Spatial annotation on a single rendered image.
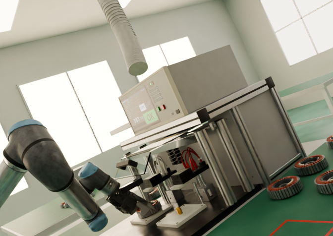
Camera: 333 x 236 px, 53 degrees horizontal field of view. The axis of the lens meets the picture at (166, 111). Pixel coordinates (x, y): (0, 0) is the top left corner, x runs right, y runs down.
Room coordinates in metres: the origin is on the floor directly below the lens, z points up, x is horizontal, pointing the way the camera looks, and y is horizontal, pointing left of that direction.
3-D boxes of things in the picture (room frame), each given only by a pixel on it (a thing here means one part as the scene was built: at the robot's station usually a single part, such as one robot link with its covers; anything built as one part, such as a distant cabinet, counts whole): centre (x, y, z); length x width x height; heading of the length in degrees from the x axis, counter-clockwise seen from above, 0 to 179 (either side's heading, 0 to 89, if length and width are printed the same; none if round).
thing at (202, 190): (1.37, -0.01, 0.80); 0.07 x 0.05 x 0.06; 34
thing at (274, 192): (1.12, -0.25, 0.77); 0.11 x 0.11 x 0.04
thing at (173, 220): (1.29, 0.11, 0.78); 0.15 x 0.15 x 0.01; 34
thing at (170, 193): (1.57, 0.13, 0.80); 0.07 x 0.05 x 0.06; 34
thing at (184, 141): (1.44, 0.10, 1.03); 0.62 x 0.01 x 0.03; 34
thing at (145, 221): (1.49, 0.25, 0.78); 0.15 x 0.15 x 0.01; 34
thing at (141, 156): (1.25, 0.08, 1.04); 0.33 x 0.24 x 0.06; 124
